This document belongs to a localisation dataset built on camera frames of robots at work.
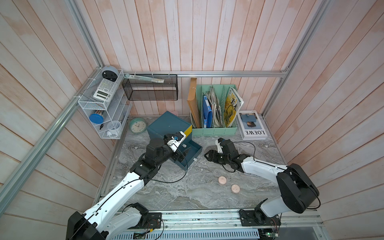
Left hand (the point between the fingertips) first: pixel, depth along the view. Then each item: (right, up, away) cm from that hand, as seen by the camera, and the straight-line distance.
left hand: (182, 142), depth 74 cm
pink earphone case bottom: (+29, -26, +8) cm, 40 cm away
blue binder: (+15, +17, +20) cm, 31 cm away
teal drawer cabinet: (-9, +11, +14) cm, 19 cm away
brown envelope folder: (+5, +23, +9) cm, 25 cm away
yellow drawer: (+3, +6, +9) cm, 11 cm away
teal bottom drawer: (+5, -8, +26) cm, 27 cm away
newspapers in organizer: (+21, +21, +21) cm, 36 cm away
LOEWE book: (+49, +9, +34) cm, 61 cm away
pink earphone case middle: (+23, -23, +11) cm, 34 cm away
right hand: (+15, -9, +16) cm, 23 cm away
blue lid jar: (-44, +12, +1) cm, 46 cm away
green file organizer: (+27, +35, +32) cm, 55 cm away
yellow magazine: (+34, +25, +26) cm, 50 cm away
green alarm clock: (-33, +9, +30) cm, 46 cm away
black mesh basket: (-24, +38, +32) cm, 55 cm away
